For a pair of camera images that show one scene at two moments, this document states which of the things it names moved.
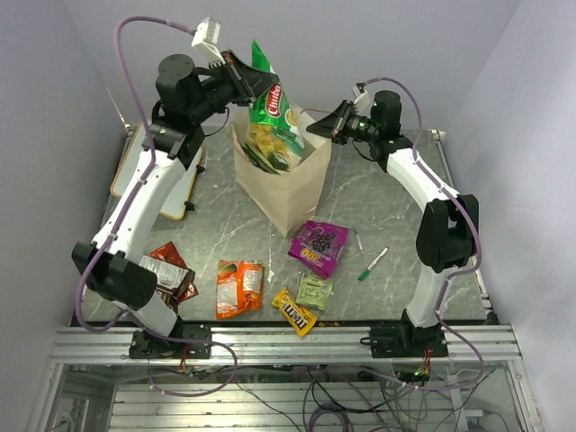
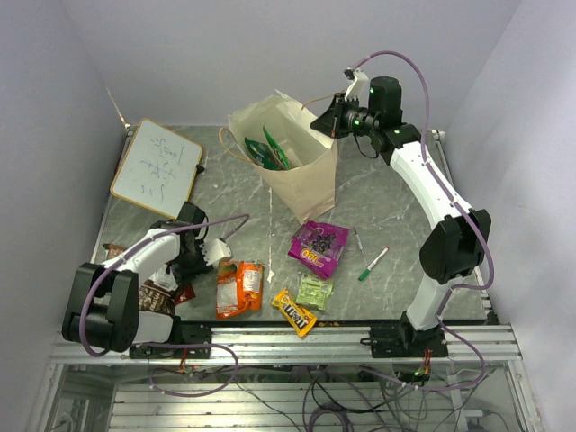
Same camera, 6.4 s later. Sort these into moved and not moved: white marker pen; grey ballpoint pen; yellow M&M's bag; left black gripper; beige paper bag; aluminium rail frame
Moved: left black gripper; beige paper bag
Not moved: white marker pen; aluminium rail frame; grey ballpoint pen; yellow M&M's bag
